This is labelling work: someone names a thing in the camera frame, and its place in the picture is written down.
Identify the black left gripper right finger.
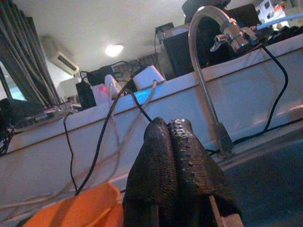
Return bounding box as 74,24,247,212
165,118,244,227

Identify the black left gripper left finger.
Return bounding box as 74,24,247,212
122,116,182,227

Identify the stainless steel sink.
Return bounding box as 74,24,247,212
205,122,303,227

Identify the steel sink faucet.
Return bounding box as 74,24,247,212
188,6,262,158

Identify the orange plastic bowl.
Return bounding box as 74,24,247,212
22,183,124,227

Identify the white box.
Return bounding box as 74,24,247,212
132,65,167,91

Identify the white charger with red light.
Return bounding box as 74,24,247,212
91,74,119,105

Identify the black power adapter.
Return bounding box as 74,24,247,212
75,81,97,111

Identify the black equipment box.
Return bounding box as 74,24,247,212
155,22,202,81

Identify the round ceiling light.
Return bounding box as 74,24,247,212
104,44,125,58

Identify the white air conditioner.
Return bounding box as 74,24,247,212
40,35,80,74

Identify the grey curtain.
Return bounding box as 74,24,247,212
0,0,61,108

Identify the thick dark wall cable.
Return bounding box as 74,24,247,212
75,79,134,196

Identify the grey white cable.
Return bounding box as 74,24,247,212
107,79,159,171

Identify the thin black wall cable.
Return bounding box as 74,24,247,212
63,111,79,192

